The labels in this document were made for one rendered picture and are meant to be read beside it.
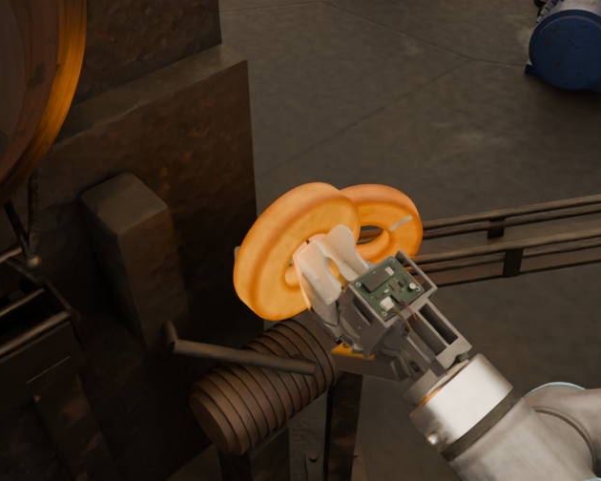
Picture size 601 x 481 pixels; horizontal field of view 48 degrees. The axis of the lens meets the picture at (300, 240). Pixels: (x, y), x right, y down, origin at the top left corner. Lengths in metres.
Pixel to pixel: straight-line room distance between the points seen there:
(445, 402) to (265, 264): 0.21
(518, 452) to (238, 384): 0.47
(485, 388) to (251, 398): 0.44
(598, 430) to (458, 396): 0.16
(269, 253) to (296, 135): 1.62
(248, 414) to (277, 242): 0.38
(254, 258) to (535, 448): 0.30
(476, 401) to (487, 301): 1.21
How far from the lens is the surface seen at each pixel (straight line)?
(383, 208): 0.87
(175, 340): 0.94
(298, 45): 2.75
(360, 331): 0.66
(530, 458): 0.63
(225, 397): 0.97
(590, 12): 2.44
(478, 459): 0.63
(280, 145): 2.22
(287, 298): 0.73
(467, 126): 2.37
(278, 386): 0.99
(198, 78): 0.92
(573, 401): 0.75
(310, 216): 0.67
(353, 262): 0.69
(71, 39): 0.68
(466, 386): 0.62
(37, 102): 0.67
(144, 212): 0.83
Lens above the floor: 1.35
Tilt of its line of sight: 45 degrees down
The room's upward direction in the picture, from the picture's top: straight up
